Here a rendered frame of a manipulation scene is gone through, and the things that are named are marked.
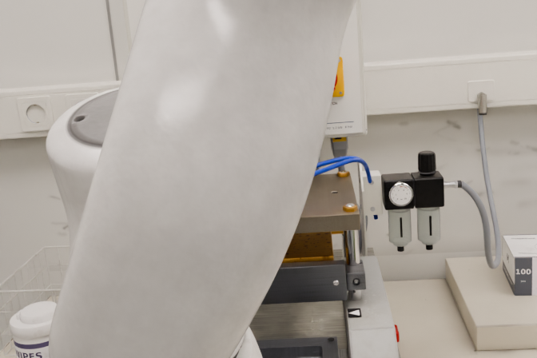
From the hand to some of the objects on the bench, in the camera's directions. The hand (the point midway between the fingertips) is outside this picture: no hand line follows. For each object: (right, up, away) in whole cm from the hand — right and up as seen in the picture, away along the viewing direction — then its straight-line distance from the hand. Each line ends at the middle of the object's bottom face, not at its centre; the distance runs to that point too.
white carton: (+60, +1, +76) cm, 97 cm away
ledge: (+82, -2, +75) cm, 111 cm away
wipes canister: (-32, -15, +62) cm, 72 cm away
